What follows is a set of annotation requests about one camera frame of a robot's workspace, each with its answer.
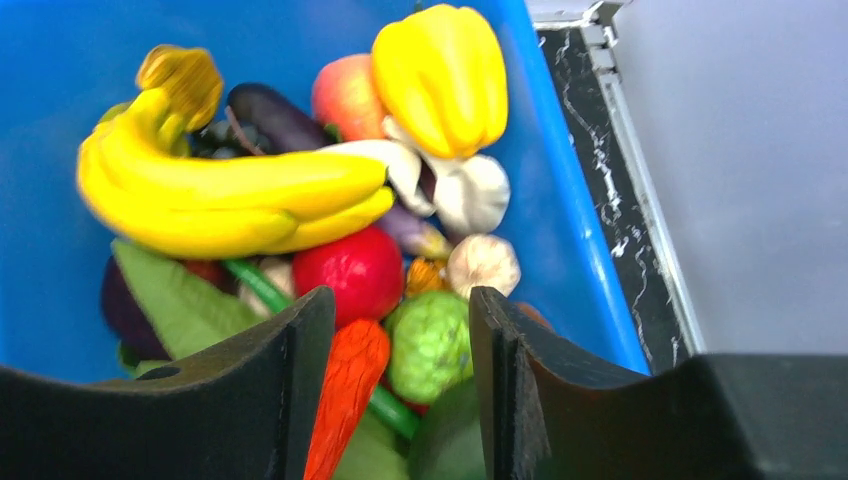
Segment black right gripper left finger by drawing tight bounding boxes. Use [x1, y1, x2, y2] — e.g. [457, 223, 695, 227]
[1, 287, 335, 479]

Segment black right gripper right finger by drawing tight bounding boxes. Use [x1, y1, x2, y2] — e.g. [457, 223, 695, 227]
[470, 287, 847, 479]

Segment green leaf vegetable toy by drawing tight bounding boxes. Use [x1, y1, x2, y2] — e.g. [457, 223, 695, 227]
[102, 240, 263, 360]

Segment red chili pepper toy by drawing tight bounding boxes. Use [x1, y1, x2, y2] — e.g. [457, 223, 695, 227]
[304, 319, 390, 480]

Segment red tomato toy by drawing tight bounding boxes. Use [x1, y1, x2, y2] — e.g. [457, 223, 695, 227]
[292, 226, 405, 329]

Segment green custard apple toy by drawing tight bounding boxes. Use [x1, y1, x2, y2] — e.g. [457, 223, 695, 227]
[385, 291, 473, 405]

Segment yellow banana bunch toy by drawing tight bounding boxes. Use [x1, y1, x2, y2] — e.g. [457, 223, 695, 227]
[76, 89, 397, 261]

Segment white garlic bulb toy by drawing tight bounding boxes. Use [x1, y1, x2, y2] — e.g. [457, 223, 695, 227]
[445, 234, 522, 299]

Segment purple eggplant toy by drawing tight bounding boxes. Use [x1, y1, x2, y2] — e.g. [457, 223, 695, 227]
[227, 82, 335, 154]

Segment white mushroom toy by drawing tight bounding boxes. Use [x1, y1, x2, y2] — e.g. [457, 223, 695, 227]
[325, 116, 511, 239]

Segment peach apple toy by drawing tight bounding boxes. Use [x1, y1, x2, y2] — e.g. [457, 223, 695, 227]
[311, 53, 387, 141]

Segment yellow bell pepper toy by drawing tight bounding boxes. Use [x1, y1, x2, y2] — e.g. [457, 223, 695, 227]
[371, 3, 509, 159]

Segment blue plastic bin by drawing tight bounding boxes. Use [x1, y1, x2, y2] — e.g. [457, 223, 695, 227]
[1, 1, 649, 383]

